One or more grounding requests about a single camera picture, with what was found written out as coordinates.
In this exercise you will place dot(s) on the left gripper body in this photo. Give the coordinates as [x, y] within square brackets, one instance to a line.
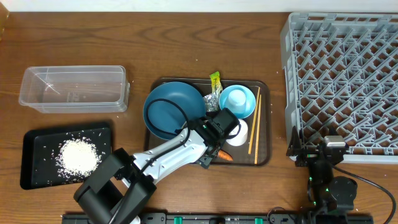
[209, 158]

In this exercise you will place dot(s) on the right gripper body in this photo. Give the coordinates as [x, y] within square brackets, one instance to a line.
[307, 156]

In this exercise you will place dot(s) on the orange carrot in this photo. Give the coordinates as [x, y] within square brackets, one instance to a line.
[224, 155]

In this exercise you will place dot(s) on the white cup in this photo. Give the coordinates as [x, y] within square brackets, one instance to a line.
[239, 134]

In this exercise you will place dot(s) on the dark blue plate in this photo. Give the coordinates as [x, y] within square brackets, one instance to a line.
[169, 106]

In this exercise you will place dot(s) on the white rice pile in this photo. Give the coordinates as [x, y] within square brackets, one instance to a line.
[77, 159]

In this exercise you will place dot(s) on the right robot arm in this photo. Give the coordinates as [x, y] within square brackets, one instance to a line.
[332, 195]

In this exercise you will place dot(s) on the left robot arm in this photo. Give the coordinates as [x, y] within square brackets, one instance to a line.
[120, 187]

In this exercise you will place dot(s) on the grey dishwasher rack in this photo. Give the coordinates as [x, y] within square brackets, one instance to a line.
[341, 73]

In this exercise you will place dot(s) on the brown serving tray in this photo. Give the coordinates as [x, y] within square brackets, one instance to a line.
[239, 153]

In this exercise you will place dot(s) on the green snack wrapper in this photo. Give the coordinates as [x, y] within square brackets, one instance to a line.
[212, 99]

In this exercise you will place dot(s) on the light blue cup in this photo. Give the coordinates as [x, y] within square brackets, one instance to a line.
[236, 99]

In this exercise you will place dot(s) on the light blue bowl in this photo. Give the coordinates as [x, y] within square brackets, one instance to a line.
[249, 106]

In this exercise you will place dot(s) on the clear plastic bin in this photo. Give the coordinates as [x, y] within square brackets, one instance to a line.
[75, 89]

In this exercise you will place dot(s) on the black tray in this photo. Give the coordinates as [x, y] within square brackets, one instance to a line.
[38, 169]

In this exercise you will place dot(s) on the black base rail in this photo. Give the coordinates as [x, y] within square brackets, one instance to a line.
[273, 218]

